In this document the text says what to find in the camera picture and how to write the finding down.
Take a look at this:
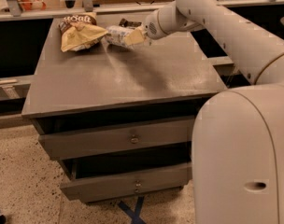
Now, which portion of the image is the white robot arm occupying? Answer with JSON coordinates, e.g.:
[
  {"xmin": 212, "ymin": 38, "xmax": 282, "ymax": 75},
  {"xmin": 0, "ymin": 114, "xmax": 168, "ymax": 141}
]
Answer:
[{"xmin": 143, "ymin": 0, "xmax": 284, "ymax": 224}]

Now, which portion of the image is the grey drawer cabinet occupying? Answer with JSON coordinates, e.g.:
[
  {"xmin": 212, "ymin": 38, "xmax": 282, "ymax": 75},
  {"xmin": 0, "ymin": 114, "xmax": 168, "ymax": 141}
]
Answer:
[{"xmin": 21, "ymin": 10, "xmax": 229, "ymax": 204}]

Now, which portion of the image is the brown chip bag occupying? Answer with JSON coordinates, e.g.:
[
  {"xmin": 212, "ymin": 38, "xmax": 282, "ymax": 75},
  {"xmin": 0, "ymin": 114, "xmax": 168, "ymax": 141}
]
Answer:
[{"xmin": 58, "ymin": 12, "xmax": 107, "ymax": 52}]

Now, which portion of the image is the grey metal railing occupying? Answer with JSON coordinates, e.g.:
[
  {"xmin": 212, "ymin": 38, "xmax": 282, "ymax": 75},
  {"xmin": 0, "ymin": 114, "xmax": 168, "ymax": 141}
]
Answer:
[{"xmin": 0, "ymin": 0, "xmax": 284, "ymax": 23}]

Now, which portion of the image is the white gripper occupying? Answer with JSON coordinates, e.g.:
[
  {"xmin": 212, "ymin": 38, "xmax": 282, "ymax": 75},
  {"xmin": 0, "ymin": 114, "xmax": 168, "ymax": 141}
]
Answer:
[{"xmin": 123, "ymin": 7, "xmax": 174, "ymax": 46}]

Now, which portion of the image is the grey drawer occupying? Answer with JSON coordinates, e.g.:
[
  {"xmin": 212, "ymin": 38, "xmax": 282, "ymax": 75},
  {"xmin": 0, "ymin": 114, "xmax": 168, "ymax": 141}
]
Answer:
[
  {"xmin": 38, "ymin": 116, "xmax": 194, "ymax": 160},
  {"xmin": 61, "ymin": 162, "xmax": 192, "ymax": 203}
]

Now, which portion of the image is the upper grey drawer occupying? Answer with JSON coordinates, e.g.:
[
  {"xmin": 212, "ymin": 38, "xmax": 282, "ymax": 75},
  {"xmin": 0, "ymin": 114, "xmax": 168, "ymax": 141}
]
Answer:
[{"xmin": 38, "ymin": 116, "xmax": 194, "ymax": 160}]

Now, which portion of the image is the black snack bar wrapper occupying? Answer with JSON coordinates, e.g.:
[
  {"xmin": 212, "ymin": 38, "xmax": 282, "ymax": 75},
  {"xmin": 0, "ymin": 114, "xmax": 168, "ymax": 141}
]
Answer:
[{"xmin": 119, "ymin": 19, "xmax": 141, "ymax": 28}]

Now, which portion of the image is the clear plastic water bottle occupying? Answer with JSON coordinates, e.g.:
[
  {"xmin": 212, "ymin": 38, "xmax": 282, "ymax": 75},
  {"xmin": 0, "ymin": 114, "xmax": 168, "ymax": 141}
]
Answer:
[{"xmin": 105, "ymin": 25, "xmax": 131, "ymax": 48}]

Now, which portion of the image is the lower grey drawer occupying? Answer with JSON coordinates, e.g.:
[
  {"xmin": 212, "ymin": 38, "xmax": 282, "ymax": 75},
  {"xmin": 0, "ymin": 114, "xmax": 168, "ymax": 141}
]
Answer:
[{"xmin": 61, "ymin": 162, "xmax": 192, "ymax": 203}]

